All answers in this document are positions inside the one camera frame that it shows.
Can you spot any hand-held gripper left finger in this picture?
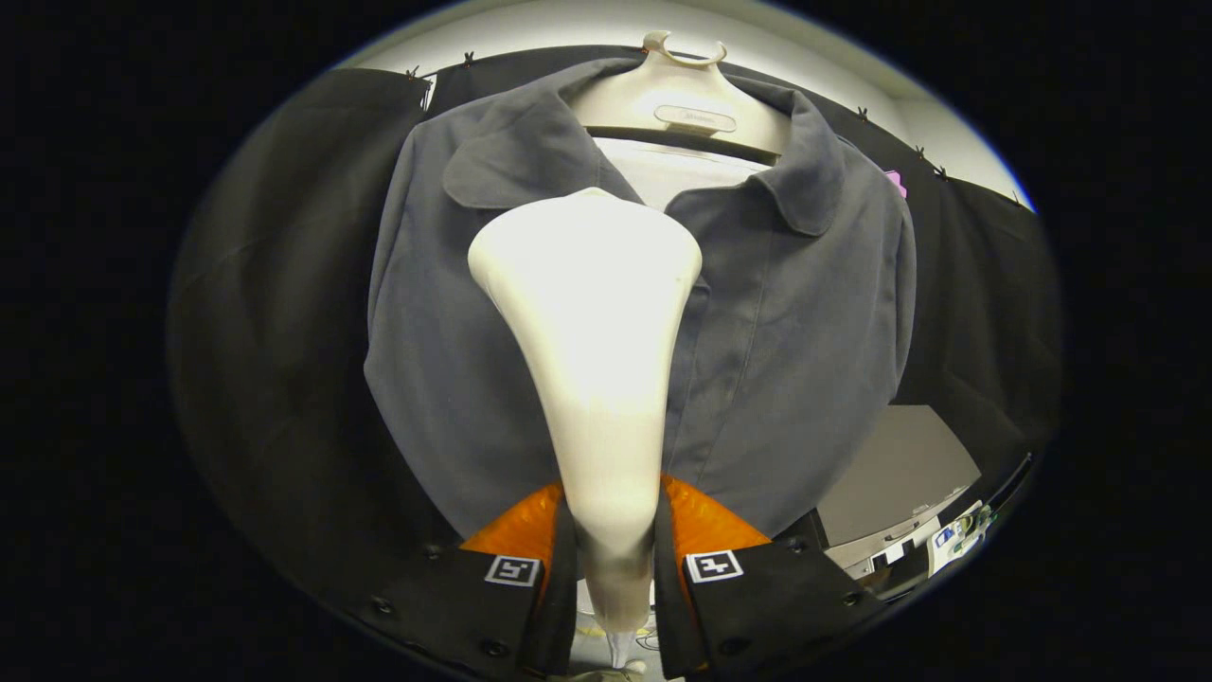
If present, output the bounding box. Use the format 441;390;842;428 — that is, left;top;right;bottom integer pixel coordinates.
350;483;579;679

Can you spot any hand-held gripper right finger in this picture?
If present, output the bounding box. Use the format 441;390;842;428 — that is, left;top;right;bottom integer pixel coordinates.
655;474;886;679

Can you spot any white garment steamer head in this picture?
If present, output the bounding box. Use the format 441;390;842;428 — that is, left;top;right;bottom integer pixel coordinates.
468;187;704;669

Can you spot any grey button shirt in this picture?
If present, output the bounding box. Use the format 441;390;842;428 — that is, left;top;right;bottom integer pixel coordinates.
365;57;918;541

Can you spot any cream garment hanger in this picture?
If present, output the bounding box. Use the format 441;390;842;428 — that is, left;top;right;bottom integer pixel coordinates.
568;30;792;157

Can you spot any grey cabinet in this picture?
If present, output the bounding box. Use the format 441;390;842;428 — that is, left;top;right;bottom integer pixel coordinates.
816;405;983;579

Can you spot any white desk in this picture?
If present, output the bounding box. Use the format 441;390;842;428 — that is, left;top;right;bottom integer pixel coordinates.
926;500;995;577

